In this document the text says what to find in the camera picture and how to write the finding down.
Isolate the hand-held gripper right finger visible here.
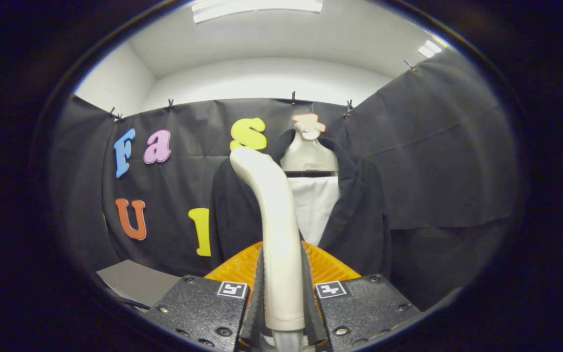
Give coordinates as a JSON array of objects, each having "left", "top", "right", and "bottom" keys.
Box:
[{"left": 301, "top": 241, "right": 422, "bottom": 352}]

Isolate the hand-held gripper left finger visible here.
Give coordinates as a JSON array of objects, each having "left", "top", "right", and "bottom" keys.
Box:
[{"left": 142, "top": 241, "right": 266, "bottom": 352}]

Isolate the white garment steamer head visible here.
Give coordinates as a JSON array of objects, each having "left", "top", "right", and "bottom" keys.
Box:
[{"left": 229, "top": 147, "right": 307, "bottom": 332}]

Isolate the black suit jacket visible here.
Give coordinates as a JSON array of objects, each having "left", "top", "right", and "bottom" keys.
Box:
[{"left": 210, "top": 129, "right": 392, "bottom": 280}]

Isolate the white shirt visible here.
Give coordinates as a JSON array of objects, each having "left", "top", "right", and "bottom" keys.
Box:
[{"left": 288, "top": 176, "right": 341, "bottom": 247}]

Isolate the cream plastic clothes hanger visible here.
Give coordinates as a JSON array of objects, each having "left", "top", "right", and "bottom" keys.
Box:
[{"left": 280, "top": 121, "right": 340, "bottom": 177}]

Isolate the grey cabinet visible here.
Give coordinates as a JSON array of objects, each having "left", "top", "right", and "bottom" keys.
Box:
[{"left": 96, "top": 259, "right": 182, "bottom": 310}]

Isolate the black backdrop cloth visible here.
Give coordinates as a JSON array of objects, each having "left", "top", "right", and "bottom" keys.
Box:
[{"left": 49, "top": 49, "right": 519, "bottom": 313}]

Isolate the small ceiling light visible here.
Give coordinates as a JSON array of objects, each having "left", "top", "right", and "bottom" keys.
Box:
[{"left": 417, "top": 39, "right": 444, "bottom": 59}]

